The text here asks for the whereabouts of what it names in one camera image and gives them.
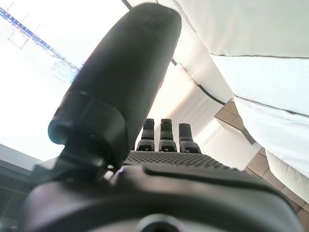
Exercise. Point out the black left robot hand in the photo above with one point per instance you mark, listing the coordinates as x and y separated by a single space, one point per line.
125 72

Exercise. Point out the white sheer curtain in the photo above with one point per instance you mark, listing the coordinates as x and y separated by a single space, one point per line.
193 108

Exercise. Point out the white duvet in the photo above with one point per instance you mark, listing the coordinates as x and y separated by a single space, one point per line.
253 36

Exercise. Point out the brown padded headboard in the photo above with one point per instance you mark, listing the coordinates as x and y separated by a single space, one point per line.
260 166

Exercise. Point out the plain beige pillow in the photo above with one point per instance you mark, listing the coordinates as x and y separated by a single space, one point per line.
289 174

